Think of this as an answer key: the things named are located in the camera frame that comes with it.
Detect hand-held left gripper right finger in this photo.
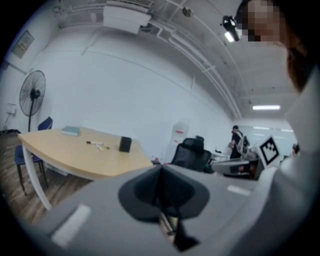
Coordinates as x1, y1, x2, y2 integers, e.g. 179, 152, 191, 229
159, 164, 259, 256

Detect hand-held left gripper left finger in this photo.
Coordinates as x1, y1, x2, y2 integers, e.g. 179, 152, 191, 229
22, 164, 176, 256

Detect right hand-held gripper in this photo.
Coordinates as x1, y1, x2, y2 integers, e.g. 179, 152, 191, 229
211, 134, 286, 180

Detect black pen holder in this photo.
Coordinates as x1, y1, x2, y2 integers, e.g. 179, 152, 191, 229
118, 136, 132, 153

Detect long ceiling light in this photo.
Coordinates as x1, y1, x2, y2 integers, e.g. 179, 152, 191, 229
252, 105, 281, 111

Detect person's white shirt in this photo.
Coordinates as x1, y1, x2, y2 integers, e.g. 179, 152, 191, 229
212, 65, 320, 256

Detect black mesh office chair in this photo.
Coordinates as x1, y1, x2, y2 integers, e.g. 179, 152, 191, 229
170, 135, 212, 173

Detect white table leg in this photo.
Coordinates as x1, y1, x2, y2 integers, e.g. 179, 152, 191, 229
21, 144, 53, 212

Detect white water dispenser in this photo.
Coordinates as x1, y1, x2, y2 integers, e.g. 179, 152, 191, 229
164, 119, 191, 165

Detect teal book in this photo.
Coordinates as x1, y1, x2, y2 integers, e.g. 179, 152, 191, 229
60, 125, 81, 137

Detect blue stool with black legs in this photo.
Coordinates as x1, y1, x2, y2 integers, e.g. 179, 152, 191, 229
13, 144, 49, 196

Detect white ceiling pipes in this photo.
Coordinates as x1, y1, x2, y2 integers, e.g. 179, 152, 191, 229
147, 21, 243, 120

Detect blue chair with backrest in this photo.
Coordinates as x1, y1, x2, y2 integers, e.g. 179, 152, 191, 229
37, 116, 54, 131

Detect person's head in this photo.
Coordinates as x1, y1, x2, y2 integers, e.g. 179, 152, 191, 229
239, 0, 288, 47

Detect black standing fan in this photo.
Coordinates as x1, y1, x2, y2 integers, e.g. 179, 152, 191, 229
19, 70, 47, 133

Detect white ceiling air conditioner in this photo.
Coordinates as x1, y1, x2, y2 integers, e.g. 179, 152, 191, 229
102, 4, 152, 35

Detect black head camera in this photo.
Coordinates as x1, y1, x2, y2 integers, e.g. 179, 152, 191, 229
222, 15, 241, 43

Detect framed wall poster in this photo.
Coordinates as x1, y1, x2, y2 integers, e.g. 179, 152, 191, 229
10, 29, 35, 60

